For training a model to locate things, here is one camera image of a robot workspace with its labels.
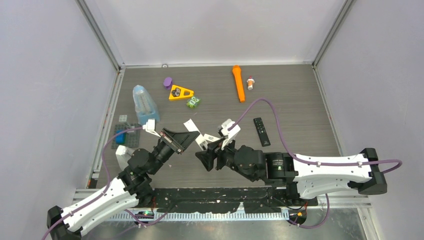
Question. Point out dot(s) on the white rectangular thermometer device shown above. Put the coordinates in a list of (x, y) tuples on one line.
[(200, 140)]

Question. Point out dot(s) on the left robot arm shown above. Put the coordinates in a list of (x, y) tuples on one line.
[(131, 188)]

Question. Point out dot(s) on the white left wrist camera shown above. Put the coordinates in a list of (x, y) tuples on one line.
[(150, 127)]

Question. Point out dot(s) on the yellow triangle shape toy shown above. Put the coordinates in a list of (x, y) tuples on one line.
[(184, 95)]

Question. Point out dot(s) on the black remote control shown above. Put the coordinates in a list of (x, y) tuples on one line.
[(261, 131)]

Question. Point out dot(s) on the blue lego brick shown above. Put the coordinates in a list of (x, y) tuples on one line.
[(120, 137)]

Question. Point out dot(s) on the green owl toy block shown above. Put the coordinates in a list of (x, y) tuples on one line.
[(193, 102)]

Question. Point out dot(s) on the grey lego baseplate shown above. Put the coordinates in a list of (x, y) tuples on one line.
[(132, 137)]

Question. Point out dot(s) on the blue transparent plastic container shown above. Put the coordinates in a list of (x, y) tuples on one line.
[(145, 107)]

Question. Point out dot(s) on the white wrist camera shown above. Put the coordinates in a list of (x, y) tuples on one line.
[(228, 131), (150, 127)]

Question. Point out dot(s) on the purple cylinder toy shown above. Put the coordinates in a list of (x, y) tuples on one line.
[(168, 83)]

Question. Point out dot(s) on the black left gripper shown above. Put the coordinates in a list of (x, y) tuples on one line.
[(181, 140)]

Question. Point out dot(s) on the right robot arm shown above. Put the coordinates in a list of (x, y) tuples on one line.
[(322, 175)]

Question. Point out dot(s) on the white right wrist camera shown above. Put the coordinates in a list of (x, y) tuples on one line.
[(228, 131)]

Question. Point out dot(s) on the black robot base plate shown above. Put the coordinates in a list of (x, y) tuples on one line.
[(225, 200)]

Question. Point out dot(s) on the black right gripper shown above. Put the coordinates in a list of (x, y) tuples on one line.
[(207, 157)]

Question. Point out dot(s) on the grey lego small plate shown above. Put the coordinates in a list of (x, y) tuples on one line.
[(123, 118)]

